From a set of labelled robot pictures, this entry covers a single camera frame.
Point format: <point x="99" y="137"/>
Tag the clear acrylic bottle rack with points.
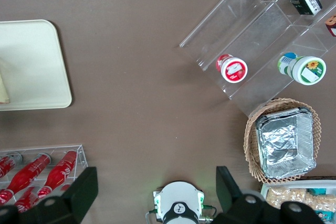
<point x="82" y="155"/>

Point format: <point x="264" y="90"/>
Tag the red cookie box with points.
<point x="331" y="26"/>

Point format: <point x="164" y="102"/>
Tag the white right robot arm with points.
<point x="178" y="192"/>

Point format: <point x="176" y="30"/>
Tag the clear acrylic stepped stand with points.
<point x="249" y="32"/>

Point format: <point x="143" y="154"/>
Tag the aluminium foil container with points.
<point x="283" y="145"/>

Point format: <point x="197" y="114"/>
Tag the small teal snack box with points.
<point x="317" y="191"/>

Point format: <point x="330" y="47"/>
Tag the green lid yogurt cup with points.
<point x="308" y="70"/>

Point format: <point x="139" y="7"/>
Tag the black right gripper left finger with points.
<point x="81" y="190"/>

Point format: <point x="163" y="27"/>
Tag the red cola bottle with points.
<point x="60" y="171"/>
<point x="29" y="174"/>
<point x="26" y="198"/>
<point x="6" y="166"/>

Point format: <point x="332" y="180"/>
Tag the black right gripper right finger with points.
<point x="228" y="192"/>

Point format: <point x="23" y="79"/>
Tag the large teal snack box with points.
<point x="323" y="214"/>

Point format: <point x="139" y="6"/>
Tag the white rectangular snack tray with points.
<point x="265" y="186"/>

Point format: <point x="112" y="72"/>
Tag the red lid yogurt cup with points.
<point x="233" y="69"/>

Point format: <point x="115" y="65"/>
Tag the light wicker basket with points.
<point x="250" y="145"/>

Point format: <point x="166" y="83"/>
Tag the cream plastic serving tray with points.
<point x="34" y="64"/>

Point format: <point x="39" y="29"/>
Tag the puffed rice cracker pack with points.
<point x="286" y="196"/>
<point x="324" y="200"/>

